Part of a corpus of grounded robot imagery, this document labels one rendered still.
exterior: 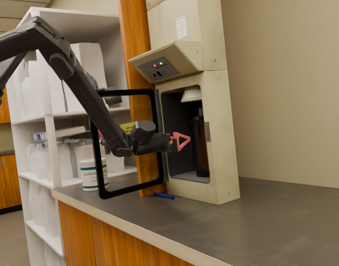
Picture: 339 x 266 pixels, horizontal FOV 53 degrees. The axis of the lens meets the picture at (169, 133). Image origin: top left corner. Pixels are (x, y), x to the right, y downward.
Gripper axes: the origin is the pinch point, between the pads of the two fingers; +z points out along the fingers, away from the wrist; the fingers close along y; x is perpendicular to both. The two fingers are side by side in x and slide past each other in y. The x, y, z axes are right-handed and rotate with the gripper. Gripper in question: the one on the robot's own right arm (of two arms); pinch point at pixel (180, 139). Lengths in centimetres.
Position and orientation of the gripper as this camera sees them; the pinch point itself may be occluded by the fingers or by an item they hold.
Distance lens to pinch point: 127.9
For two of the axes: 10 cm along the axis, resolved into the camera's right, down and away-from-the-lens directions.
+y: -5.5, 0.2, 8.3
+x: 1.3, 9.9, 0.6
